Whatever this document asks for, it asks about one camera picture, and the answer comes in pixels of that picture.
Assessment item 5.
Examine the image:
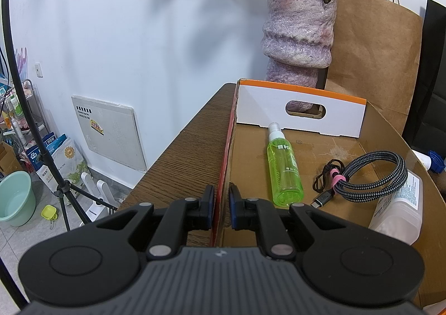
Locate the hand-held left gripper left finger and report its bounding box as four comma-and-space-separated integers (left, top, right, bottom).
94, 184, 215, 261

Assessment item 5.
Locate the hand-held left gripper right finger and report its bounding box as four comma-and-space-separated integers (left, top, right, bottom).
228, 184, 349, 261

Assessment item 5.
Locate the green spray bottle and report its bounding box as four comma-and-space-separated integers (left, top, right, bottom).
266, 122, 304, 207

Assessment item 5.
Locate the orange cardboard box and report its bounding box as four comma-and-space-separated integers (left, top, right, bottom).
209, 78, 446, 315

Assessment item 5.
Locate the braided charging cable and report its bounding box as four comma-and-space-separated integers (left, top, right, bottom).
311, 150, 408, 209

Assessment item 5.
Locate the clear plastic bottle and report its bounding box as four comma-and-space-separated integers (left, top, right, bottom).
368, 169, 424, 245

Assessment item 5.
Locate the small white bottle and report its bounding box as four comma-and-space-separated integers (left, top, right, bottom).
413, 149, 433, 171

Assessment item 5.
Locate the white standing device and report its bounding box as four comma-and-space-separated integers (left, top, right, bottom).
81, 172, 119, 223

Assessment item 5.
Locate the white pet food bag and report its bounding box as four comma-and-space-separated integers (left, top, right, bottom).
52, 139, 89, 193

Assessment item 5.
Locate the blue white bag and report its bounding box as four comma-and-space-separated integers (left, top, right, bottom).
26, 132, 67, 171

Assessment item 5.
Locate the purple textured vase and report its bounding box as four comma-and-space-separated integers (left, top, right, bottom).
261, 0, 338, 117

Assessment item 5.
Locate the green plastic bucket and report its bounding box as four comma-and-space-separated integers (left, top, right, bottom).
0, 171, 37, 227

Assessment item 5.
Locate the brown cardboard carton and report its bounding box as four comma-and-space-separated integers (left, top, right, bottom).
0, 141, 21, 176

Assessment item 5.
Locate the brown paper bag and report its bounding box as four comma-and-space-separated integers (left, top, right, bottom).
324, 0, 424, 136

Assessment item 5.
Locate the metal storage rack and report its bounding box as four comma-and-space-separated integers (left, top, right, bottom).
0, 78, 49, 148

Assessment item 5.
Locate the pink translucent plastic item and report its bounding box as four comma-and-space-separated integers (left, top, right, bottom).
14, 47, 28, 75

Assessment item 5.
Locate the black light stand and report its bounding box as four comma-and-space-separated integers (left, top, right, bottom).
0, 0, 119, 309

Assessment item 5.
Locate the black paper bag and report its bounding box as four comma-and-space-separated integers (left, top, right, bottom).
401, 0, 446, 158

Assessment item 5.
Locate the white wall panel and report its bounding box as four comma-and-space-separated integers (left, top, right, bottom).
71, 95, 149, 172

